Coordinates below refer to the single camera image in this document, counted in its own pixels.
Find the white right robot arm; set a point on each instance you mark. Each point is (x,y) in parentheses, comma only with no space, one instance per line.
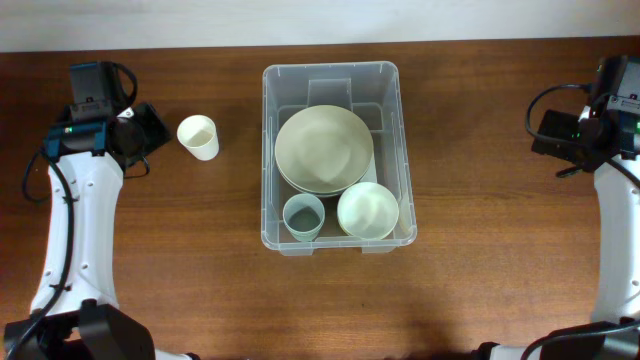
(613,329)

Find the white label in bin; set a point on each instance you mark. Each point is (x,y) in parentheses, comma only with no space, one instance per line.
(371,173)

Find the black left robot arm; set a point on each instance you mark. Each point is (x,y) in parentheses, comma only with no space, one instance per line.
(89,149)

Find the large cream bowl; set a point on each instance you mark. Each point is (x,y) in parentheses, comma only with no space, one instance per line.
(323,149)

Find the clear plastic storage bin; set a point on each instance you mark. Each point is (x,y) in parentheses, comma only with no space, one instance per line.
(372,91)

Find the mint green cup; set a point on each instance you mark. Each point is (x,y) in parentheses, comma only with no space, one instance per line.
(304,236)

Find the cream white cup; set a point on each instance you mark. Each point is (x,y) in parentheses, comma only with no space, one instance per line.
(198,134)

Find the grey cup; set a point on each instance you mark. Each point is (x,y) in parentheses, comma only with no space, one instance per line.
(304,212)

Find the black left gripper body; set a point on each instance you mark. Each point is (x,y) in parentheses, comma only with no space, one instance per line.
(149,128)

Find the white small bowl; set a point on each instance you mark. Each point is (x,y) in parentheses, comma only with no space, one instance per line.
(368,211)

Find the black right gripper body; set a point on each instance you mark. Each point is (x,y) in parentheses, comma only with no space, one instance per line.
(562,131)

